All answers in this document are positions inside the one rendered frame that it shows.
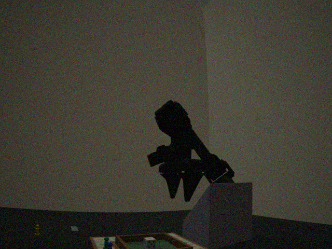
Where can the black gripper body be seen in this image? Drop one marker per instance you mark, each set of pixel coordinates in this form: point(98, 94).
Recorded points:
point(184, 162)

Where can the green pawn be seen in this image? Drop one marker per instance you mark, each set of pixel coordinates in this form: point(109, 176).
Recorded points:
point(106, 242)

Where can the grey die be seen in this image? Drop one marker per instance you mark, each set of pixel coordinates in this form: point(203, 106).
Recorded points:
point(149, 243)

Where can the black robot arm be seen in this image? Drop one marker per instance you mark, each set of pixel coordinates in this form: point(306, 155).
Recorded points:
point(173, 120)

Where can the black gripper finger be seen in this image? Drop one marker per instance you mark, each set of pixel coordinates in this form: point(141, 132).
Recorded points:
point(190, 182)
point(172, 182)

